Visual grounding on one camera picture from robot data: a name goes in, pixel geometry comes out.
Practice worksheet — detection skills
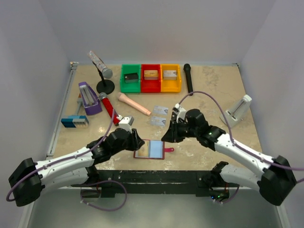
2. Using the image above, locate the red leather card holder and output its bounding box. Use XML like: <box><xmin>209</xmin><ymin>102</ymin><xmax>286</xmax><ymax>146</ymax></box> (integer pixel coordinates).
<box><xmin>133</xmin><ymin>140</ymin><xmax>175</xmax><ymax>160</ymax></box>

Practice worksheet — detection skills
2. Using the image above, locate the silver VIP card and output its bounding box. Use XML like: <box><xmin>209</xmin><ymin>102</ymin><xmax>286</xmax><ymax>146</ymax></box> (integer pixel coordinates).
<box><xmin>150</xmin><ymin>116</ymin><xmax>166</xmax><ymax>126</ymax></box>
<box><xmin>153</xmin><ymin>105</ymin><xmax>169</xmax><ymax>115</ymax></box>

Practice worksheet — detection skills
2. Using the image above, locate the gold credit card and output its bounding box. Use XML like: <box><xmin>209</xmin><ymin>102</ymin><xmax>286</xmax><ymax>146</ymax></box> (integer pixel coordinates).
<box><xmin>135</xmin><ymin>141</ymin><xmax>150</xmax><ymax>158</ymax></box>

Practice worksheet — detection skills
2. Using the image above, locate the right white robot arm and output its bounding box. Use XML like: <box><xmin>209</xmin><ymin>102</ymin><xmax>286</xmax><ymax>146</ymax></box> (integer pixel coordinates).
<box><xmin>161</xmin><ymin>104</ymin><xmax>297</xmax><ymax>206</ymax></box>

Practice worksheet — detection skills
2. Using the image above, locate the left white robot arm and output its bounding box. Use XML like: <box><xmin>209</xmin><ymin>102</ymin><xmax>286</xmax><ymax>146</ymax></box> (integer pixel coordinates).
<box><xmin>6</xmin><ymin>128</ymin><xmax>145</xmax><ymax>207</ymax></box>

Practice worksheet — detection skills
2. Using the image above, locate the silver card in yellow bin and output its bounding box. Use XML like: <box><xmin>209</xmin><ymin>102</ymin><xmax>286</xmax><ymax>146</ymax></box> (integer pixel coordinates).
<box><xmin>163</xmin><ymin>70</ymin><xmax>178</xmax><ymax>80</ymax></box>

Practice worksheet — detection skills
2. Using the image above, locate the black card in green bin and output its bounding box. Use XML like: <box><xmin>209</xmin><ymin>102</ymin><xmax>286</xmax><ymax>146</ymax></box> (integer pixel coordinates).
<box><xmin>124</xmin><ymin>73</ymin><xmax>139</xmax><ymax>84</ymax></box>

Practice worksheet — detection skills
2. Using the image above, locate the tan card in red bin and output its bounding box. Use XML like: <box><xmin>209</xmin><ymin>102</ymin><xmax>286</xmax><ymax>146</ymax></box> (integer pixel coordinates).
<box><xmin>143</xmin><ymin>70</ymin><xmax>158</xmax><ymax>80</ymax></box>

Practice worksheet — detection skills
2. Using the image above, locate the pink microphone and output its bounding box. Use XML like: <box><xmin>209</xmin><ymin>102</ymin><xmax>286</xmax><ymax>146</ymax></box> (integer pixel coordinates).
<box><xmin>117</xmin><ymin>92</ymin><xmax>151</xmax><ymax>116</ymax></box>

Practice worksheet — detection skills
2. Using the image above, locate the purple metronome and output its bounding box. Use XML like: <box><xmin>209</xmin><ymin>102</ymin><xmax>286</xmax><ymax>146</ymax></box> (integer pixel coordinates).
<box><xmin>78</xmin><ymin>82</ymin><xmax>102</xmax><ymax>115</ymax></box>

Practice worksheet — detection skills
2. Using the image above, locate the red microphone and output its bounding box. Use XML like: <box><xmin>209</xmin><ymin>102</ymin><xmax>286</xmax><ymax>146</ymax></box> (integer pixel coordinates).
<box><xmin>99</xmin><ymin>92</ymin><xmax>122</xmax><ymax>126</ymax></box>

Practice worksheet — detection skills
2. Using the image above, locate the blue grey block tool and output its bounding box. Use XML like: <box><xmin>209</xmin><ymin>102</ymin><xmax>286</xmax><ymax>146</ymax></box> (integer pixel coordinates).
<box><xmin>61</xmin><ymin>115</ymin><xmax>89</xmax><ymax>128</ymax></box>

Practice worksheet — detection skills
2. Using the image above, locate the green plastic bin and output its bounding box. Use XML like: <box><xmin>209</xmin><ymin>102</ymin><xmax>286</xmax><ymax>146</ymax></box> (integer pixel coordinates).
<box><xmin>120</xmin><ymin>64</ymin><xmax>141</xmax><ymax>93</ymax></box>

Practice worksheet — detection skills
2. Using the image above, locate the yellow plastic bin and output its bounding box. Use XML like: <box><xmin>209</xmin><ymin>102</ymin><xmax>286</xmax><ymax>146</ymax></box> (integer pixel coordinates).
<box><xmin>161</xmin><ymin>64</ymin><xmax>182</xmax><ymax>93</ymax></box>

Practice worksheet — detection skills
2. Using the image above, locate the black microphone stand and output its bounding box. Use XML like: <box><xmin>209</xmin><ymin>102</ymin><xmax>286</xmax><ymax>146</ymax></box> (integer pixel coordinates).
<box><xmin>96</xmin><ymin>70</ymin><xmax>115</xmax><ymax>95</ymax></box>

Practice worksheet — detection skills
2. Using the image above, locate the grey orange small tool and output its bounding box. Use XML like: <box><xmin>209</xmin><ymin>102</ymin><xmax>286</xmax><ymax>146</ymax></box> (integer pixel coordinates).
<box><xmin>75</xmin><ymin>93</ymin><xmax>83</xmax><ymax>115</ymax></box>

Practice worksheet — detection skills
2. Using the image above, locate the red plastic bin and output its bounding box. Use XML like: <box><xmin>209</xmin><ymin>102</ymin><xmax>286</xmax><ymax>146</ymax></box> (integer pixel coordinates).
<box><xmin>141</xmin><ymin>64</ymin><xmax>162</xmax><ymax>93</ymax></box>

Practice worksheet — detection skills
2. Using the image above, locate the black microphone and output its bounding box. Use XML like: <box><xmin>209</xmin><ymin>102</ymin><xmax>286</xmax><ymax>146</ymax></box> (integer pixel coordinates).
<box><xmin>183</xmin><ymin>64</ymin><xmax>193</xmax><ymax>93</ymax></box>

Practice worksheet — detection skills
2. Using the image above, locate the glitter microphone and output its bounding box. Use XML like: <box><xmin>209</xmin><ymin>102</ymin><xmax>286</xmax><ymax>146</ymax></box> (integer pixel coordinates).
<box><xmin>87</xmin><ymin>51</ymin><xmax>113</xmax><ymax>79</ymax></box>

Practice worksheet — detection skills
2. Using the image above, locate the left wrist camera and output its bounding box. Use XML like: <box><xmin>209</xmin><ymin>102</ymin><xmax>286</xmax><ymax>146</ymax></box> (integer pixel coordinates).
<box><xmin>118</xmin><ymin>116</ymin><xmax>134</xmax><ymax>133</ymax></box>

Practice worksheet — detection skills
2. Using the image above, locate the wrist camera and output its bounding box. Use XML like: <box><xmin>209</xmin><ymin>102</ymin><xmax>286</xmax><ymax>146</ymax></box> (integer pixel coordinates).
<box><xmin>172</xmin><ymin>103</ymin><xmax>187</xmax><ymax>122</ymax></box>
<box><xmin>118</xmin><ymin>116</ymin><xmax>134</xmax><ymax>133</ymax></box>

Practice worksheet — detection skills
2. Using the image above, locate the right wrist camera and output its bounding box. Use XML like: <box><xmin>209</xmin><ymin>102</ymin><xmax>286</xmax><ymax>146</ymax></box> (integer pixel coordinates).
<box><xmin>172</xmin><ymin>103</ymin><xmax>187</xmax><ymax>122</ymax></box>

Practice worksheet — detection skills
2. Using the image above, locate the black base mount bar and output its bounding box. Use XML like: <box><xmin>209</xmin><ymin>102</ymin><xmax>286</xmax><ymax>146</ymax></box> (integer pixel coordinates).
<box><xmin>76</xmin><ymin>170</ymin><xmax>227</xmax><ymax>197</ymax></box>

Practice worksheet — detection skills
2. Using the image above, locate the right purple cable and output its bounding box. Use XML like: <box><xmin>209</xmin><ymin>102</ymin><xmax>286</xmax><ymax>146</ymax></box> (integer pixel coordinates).
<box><xmin>178</xmin><ymin>91</ymin><xmax>304</xmax><ymax>183</ymax></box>

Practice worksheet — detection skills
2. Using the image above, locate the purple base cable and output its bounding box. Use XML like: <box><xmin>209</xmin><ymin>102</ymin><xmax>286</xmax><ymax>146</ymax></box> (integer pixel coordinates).
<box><xmin>80</xmin><ymin>180</ymin><xmax>129</xmax><ymax>211</ymax></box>

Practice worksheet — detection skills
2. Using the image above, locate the aluminium frame rail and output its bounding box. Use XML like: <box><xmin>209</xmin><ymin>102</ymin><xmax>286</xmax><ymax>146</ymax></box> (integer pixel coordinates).
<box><xmin>19</xmin><ymin>62</ymin><xmax>79</xmax><ymax>228</ymax></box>

